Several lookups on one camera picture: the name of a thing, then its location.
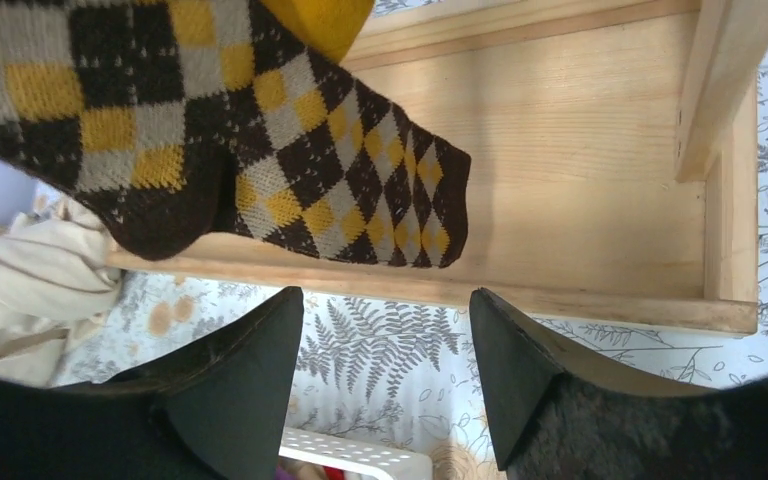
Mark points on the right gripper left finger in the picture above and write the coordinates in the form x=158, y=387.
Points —
x=212, y=409

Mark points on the white plastic basket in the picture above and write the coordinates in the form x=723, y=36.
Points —
x=366, y=459

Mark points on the mustard yellow sock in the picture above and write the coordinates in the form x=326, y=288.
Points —
x=328, y=26

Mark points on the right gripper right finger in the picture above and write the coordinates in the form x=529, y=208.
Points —
x=559, y=410

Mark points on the brown yellow argyle sock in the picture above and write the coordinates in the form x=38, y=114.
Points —
x=173, y=119

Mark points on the beige crumpled cloth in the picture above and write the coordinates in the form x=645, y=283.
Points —
x=56, y=289

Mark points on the wooden hanging rack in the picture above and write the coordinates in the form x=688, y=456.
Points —
x=614, y=172

